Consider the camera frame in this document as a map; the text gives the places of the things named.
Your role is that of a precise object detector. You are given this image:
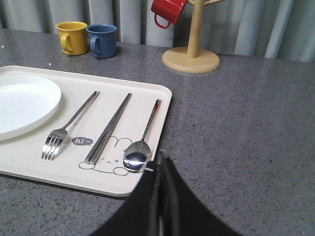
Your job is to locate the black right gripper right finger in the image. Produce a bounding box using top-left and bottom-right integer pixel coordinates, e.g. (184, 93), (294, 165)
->
(158, 151), (239, 236)

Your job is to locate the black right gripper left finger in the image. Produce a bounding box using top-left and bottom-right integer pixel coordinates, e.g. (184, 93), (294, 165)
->
(91, 161), (159, 236)

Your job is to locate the silver metal spoon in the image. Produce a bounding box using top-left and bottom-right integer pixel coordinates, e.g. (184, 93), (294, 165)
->
(123, 99), (161, 173)

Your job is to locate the silver metal fork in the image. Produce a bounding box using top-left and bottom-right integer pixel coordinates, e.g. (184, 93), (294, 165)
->
(41, 90), (100, 160)

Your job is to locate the white round plate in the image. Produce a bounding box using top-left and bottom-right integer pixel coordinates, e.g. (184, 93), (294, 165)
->
(0, 75), (62, 141)

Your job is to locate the cream rabbit serving tray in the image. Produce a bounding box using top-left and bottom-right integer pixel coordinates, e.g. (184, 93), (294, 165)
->
(0, 66), (172, 197)

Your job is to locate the wooden mug tree stand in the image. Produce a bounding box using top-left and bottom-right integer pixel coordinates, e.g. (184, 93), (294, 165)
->
(161, 0), (220, 73)

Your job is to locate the blue mug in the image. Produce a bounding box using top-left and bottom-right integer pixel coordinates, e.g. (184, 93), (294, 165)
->
(86, 24), (117, 59)

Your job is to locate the yellow mug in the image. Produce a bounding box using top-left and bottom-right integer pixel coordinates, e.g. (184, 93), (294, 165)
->
(56, 21), (89, 56)

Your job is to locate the red mug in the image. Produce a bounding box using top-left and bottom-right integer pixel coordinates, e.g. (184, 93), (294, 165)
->
(151, 0), (188, 29)

